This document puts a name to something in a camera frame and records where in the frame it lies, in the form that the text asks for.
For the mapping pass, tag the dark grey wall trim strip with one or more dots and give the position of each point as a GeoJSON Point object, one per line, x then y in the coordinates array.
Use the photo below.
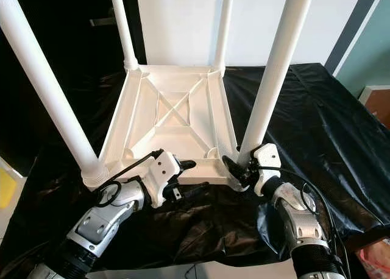
{"type": "Point", "coordinates": [352, 29]}

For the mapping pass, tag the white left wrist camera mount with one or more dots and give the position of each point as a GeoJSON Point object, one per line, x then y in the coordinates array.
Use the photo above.
{"type": "Point", "coordinates": [163, 169]}

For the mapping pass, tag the pink plastic bag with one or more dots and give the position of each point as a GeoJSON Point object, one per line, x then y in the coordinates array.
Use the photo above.
{"type": "Point", "coordinates": [378, 259]}

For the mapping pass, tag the black door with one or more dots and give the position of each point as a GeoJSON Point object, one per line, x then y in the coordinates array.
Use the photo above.
{"type": "Point", "coordinates": [73, 78]}

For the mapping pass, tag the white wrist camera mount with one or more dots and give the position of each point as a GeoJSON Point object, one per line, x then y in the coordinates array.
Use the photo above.
{"type": "Point", "coordinates": [268, 160]}
{"type": "Point", "coordinates": [163, 169]}

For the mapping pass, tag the yellow container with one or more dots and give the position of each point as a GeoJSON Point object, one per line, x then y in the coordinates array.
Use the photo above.
{"type": "Point", "coordinates": [6, 187]}

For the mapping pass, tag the black plastic table cover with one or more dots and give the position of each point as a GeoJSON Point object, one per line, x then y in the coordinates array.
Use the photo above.
{"type": "Point", "coordinates": [329, 127]}

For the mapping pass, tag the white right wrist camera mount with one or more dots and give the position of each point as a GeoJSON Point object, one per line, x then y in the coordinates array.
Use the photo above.
{"type": "Point", "coordinates": [268, 160]}

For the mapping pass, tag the brown and white flat board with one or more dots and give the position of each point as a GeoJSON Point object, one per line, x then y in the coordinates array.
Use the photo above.
{"type": "Point", "coordinates": [375, 105]}

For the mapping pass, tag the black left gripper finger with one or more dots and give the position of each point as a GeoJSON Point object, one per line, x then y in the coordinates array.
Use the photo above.
{"type": "Point", "coordinates": [187, 164]}

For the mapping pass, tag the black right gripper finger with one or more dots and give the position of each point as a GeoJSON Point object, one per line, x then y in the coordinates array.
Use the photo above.
{"type": "Point", "coordinates": [231, 167]}

